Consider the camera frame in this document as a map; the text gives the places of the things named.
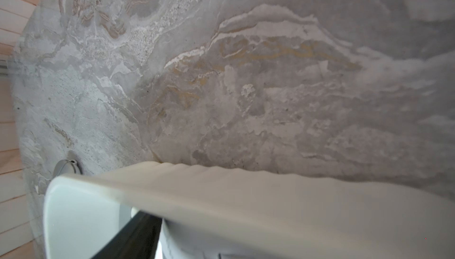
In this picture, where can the grey computer mouse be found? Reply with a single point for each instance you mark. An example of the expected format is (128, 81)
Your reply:
(65, 167)

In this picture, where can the white plastic storage box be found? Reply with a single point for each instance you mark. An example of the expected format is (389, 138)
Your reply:
(217, 213)

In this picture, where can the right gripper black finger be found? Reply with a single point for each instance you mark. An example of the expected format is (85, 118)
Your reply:
(138, 239)

